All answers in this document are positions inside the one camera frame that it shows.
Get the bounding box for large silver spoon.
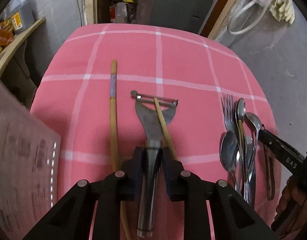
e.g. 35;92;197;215
220;131;238;190

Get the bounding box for plain bamboo chopstick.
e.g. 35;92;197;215
154;97;178;160

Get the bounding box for silver butter knife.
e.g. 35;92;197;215
236;98;245;196

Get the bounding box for metal vegetable peeler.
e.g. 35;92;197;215
130;90;179;238

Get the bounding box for silver fork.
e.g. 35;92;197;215
221;94;251;204

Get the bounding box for bamboo chopstick with blue band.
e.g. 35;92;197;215
109;59;132;239

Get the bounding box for white perforated utensil basket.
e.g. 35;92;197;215
0;82;61;239

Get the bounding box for pink checked tablecloth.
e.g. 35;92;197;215
26;24;278;239

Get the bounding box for yellow rubber gloves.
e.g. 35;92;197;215
270;0;295;25

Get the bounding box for wooden side shelf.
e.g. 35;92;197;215
0;17;45;77

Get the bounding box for dark grey cabinet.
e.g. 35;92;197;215
136;0;213;34

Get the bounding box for orange snack bag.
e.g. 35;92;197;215
0;29;14;47

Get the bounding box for white hose loop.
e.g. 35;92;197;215
227;0;272;36

